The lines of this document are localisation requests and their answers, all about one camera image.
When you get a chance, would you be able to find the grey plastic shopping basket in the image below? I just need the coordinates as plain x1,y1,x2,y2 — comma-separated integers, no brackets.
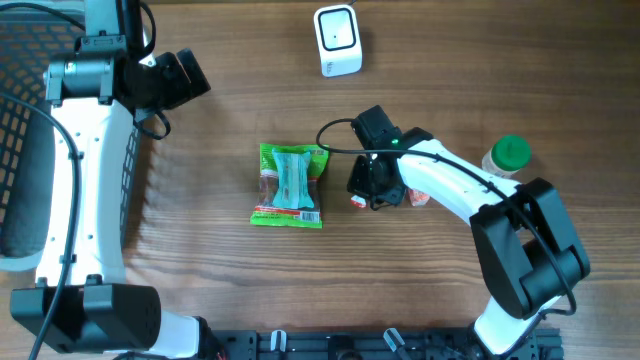
1,13,141,282

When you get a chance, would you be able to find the red Kleenex tissue pack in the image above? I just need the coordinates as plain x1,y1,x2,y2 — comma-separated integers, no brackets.
408,189,430,207

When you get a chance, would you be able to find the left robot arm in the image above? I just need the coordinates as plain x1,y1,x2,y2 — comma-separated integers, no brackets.
10,1,226,359

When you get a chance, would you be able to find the white barcode scanner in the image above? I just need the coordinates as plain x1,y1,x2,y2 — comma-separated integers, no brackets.
313,4,363,78

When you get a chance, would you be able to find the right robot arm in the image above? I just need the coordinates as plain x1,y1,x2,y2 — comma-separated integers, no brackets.
347,106,590,358

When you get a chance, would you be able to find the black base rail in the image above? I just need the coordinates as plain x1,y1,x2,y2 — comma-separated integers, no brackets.
199,327,565,360

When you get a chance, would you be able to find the green lid spice jar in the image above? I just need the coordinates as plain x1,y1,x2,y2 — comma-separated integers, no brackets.
482,135,532,178

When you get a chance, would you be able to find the green snack bag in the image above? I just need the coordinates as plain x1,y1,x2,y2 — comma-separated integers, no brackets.
250,143,329,229

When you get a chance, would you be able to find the red stick packet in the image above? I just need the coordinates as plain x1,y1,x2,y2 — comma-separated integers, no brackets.
350,195,367,208

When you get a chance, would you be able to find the left black cable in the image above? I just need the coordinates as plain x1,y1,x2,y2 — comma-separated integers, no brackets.
0,0,172,360

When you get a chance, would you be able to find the teal wrapped packet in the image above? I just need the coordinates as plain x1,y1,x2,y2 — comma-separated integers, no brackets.
272,150,315,210

